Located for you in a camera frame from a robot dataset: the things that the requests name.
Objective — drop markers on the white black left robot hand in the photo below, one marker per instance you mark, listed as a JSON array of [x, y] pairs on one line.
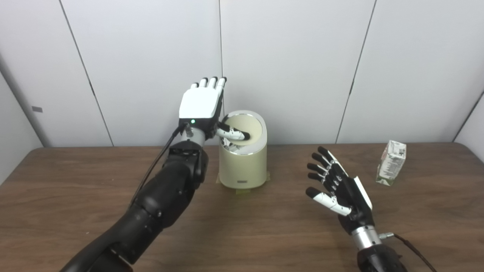
[[200, 104]]

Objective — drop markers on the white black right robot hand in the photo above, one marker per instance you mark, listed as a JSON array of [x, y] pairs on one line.
[[349, 196]]

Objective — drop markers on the white green milk carton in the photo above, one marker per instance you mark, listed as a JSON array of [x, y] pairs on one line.
[[391, 162]]

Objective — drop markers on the cream-colored bin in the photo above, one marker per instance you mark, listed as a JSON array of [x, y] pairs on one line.
[[244, 166]]

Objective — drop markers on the small grey wall tag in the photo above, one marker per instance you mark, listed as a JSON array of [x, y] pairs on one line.
[[37, 109]]

